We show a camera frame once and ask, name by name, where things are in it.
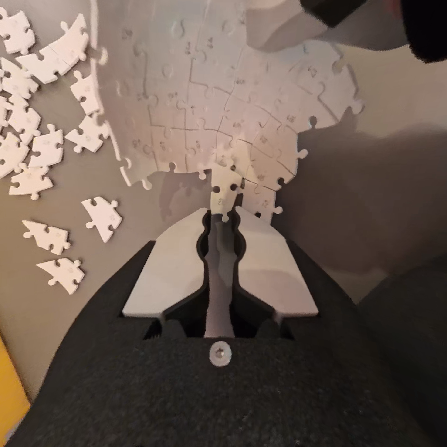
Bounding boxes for single white puzzle piece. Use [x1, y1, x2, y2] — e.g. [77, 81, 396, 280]
[210, 164, 245, 223]

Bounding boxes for person's dark trousers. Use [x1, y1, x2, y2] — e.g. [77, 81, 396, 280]
[356, 255, 447, 447]

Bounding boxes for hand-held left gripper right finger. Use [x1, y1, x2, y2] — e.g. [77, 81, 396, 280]
[230, 206, 319, 337]

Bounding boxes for person's right forearm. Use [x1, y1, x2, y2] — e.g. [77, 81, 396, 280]
[400, 0, 447, 64]

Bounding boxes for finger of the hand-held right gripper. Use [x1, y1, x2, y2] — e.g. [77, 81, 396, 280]
[245, 0, 329, 52]
[314, 12, 411, 50]

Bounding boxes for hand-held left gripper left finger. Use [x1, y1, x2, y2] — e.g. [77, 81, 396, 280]
[122, 208, 212, 337]

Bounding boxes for group of puzzle pieces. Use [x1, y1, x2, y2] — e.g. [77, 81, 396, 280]
[0, 7, 123, 295]

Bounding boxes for partly built puzzle ball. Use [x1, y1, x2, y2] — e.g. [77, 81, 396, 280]
[89, 0, 364, 227]

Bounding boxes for yellow box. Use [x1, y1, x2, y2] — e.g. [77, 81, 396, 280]
[0, 335, 31, 437]

